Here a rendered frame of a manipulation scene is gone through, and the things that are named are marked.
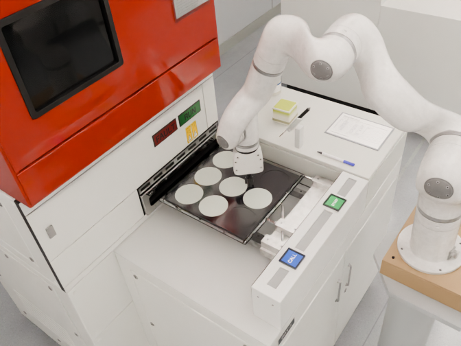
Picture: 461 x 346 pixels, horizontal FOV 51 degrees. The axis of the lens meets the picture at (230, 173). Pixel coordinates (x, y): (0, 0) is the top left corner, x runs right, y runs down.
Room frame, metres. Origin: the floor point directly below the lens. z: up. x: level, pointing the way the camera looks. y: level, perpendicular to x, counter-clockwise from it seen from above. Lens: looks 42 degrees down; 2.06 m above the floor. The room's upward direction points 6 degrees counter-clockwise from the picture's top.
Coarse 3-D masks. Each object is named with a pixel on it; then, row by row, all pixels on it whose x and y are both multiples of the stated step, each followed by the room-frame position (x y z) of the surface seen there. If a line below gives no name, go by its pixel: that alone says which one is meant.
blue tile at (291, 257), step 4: (288, 252) 0.86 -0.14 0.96; (292, 252) 0.86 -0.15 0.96; (284, 256) 0.85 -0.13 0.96; (288, 256) 0.85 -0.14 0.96; (292, 256) 0.85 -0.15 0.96; (296, 256) 0.85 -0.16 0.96; (300, 256) 0.85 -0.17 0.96; (284, 260) 0.84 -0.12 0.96; (288, 260) 0.84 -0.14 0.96; (292, 260) 0.83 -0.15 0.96; (296, 260) 0.83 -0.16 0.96; (292, 264) 0.82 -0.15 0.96; (296, 264) 0.82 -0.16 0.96
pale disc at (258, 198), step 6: (246, 192) 1.19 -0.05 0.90; (252, 192) 1.19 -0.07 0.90; (258, 192) 1.19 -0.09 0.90; (264, 192) 1.18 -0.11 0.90; (246, 198) 1.16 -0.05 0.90; (252, 198) 1.16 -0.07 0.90; (258, 198) 1.16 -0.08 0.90; (264, 198) 1.15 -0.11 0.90; (270, 198) 1.15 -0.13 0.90; (246, 204) 1.14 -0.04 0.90; (252, 204) 1.13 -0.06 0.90; (258, 204) 1.13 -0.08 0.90; (264, 204) 1.13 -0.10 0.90
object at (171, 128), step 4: (172, 124) 1.35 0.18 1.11; (164, 128) 1.32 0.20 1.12; (168, 128) 1.33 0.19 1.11; (172, 128) 1.34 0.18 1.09; (176, 128) 1.36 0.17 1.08; (160, 132) 1.30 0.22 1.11; (164, 132) 1.31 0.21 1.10; (168, 132) 1.33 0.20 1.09; (156, 136) 1.29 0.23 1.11; (160, 136) 1.30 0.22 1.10; (164, 136) 1.31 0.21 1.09; (156, 140) 1.28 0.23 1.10; (160, 140) 1.29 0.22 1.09; (156, 144) 1.28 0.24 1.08
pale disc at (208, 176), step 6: (204, 168) 1.34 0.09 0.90; (210, 168) 1.34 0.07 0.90; (216, 168) 1.34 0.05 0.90; (198, 174) 1.31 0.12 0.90; (204, 174) 1.31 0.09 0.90; (210, 174) 1.31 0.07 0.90; (216, 174) 1.30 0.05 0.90; (198, 180) 1.28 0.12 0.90; (204, 180) 1.28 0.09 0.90; (210, 180) 1.28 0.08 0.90; (216, 180) 1.27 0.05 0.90
